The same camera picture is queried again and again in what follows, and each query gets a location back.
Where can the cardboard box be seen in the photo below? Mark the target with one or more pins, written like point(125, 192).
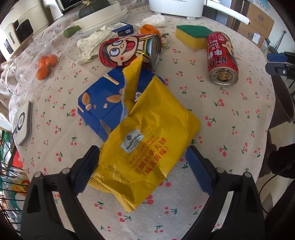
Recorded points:
point(251, 34)
point(259, 20)

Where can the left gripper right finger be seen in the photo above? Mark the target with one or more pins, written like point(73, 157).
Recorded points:
point(233, 209)

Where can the orange tangerine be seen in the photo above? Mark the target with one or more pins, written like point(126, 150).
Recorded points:
point(43, 73)
point(51, 61)
point(42, 61)

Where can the cream crumpled paper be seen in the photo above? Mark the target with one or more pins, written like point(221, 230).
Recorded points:
point(88, 47)

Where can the red milk drink can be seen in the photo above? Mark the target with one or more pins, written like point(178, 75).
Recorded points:
point(222, 65)

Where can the yellow snack bag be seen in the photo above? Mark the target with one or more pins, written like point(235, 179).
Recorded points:
point(154, 132)

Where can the white crumpled tissue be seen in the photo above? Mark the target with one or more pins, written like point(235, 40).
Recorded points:
point(157, 21)

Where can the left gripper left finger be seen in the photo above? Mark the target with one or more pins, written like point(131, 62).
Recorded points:
point(40, 217)

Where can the white air fryer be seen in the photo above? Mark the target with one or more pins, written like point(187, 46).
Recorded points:
point(14, 36)

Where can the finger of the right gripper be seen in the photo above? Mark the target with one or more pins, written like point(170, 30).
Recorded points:
point(284, 57)
point(280, 69)

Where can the red cartoon face can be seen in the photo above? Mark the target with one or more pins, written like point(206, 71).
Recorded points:
point(121, 51)

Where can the dark brown trash bin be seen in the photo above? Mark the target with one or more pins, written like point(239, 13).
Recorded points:
point(284, 107)

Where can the stacked white plates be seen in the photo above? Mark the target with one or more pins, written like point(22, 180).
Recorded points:
point(106, 16)

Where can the white electric cooking pot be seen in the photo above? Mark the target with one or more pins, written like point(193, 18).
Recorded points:
point(192, 9)

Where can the dark green pumpkin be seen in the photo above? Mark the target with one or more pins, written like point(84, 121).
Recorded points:
point(90, 7)

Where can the blue almond snack box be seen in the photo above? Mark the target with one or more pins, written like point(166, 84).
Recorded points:
point(100, 106)

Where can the yellow green sponge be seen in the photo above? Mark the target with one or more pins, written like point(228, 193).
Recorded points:
point(193, 36)

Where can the blue white small box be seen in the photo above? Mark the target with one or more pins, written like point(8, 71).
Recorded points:
point(122, 29)

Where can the white wireless charger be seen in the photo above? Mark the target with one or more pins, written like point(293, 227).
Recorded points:
point(24, 124)

